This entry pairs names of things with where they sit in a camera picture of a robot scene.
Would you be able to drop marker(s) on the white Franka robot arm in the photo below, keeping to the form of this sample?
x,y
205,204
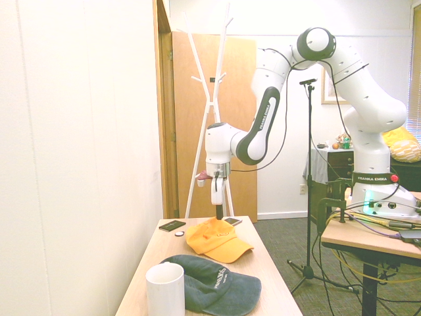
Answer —
x,y
371,98

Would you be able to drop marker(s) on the wooden door frame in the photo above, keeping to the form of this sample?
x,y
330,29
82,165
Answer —
x,y
164,131

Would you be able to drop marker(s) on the grey striped cloth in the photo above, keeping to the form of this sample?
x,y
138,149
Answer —
x,y
317,164

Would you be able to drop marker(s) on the white smartphone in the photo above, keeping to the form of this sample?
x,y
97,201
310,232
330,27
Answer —
x,y
234,221

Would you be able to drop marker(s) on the light wood robot table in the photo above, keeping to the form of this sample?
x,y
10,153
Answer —
x,y
361,240

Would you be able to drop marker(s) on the white coat rack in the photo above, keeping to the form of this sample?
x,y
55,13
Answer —
x,y
210,98

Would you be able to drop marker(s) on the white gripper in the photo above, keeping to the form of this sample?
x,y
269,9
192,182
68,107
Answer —
x,y
217,191

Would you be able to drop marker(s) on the window blind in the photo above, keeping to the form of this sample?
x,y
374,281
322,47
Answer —
x,y
415,82

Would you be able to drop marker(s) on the orange smiley baseball cap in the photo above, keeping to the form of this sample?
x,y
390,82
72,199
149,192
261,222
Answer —
x,y
217,243

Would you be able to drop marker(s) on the green drink can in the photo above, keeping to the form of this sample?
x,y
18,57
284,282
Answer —
x,y
346,144

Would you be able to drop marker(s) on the black tripod stand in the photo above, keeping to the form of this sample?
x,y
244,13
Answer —
x,y
309,164

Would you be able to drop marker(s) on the orange fruit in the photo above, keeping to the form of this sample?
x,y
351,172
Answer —
x,y
335,146

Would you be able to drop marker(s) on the dark wooden dresser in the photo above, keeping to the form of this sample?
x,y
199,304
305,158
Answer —
x,y
338,161

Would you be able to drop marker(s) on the white wall outlet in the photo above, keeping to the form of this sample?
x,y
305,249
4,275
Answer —
x,y
302,189

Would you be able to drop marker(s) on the black bar camera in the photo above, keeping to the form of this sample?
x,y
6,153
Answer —
x,y
308,81

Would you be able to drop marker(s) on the plain yellow pillow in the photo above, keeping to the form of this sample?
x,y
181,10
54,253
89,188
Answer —
x,y
399,135

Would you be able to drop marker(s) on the yellow patterned pillow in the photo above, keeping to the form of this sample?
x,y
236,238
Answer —
x,y
406,151

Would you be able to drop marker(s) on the dark blue baseball cap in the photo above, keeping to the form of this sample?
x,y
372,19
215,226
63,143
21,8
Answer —
x,y
230,289

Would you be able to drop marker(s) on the framed wall picture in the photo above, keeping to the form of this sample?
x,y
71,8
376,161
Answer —
x,y
326,98

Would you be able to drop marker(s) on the red wrist camera mount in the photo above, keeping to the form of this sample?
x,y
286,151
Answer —
x,y
202,177

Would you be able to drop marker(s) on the red round knob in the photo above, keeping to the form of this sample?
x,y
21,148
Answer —
x,y
394,178

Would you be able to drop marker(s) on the small round silver disc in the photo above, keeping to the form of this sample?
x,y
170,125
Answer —
x,y
179,234

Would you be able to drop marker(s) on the white ceramic mug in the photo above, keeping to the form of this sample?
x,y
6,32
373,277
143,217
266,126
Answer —
x,y
164,293

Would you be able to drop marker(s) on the dark green C-clamp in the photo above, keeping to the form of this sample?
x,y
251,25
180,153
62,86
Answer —
x,y
335,189

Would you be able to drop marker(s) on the wooden door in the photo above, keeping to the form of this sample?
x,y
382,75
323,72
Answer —
x,y
237,66

